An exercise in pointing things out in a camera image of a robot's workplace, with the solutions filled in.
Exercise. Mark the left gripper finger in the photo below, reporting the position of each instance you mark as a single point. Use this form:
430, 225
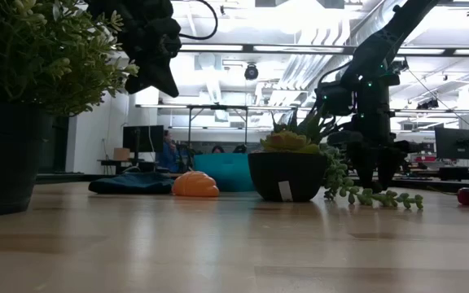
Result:
164, 79
143, 77

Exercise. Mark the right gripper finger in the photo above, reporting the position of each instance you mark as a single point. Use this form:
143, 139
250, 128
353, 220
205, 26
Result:
362, 171
389, 169

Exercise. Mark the orange toy fruit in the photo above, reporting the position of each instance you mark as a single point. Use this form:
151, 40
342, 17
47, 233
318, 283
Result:
195, 185

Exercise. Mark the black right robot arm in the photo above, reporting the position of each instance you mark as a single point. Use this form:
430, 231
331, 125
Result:
385, 40

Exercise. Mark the blue plastic tupperware container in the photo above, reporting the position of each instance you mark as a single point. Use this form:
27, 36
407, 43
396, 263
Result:
226, 171

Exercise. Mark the black computer monitor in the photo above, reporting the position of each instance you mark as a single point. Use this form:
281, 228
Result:
458, 142
143, 138

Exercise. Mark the person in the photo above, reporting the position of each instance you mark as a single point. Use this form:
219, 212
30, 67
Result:
218, 149
240, 149
169, 156

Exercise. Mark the succulent plant in black pot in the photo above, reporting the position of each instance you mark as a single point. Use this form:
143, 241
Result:
285, 179

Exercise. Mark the small cardboard box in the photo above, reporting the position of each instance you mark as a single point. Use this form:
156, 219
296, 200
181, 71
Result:
121, 154

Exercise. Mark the black ceiling track light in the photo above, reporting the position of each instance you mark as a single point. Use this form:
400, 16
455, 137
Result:
400, 65

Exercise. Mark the black overhead light bar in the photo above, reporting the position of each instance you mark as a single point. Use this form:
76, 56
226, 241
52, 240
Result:
248, 48

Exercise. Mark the navy blue folded cloth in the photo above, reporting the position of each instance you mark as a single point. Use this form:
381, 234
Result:
128, 185

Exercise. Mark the bushy green potted plant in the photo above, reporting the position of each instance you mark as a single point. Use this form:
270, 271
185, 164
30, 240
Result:
35, 61

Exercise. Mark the black metal stand frame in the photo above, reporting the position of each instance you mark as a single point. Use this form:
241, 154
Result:
189, 122

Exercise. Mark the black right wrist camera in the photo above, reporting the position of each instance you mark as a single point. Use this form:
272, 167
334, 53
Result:
334, 99

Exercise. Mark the black hanging ceiling camera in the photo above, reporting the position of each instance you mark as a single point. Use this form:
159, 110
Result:
251, 72

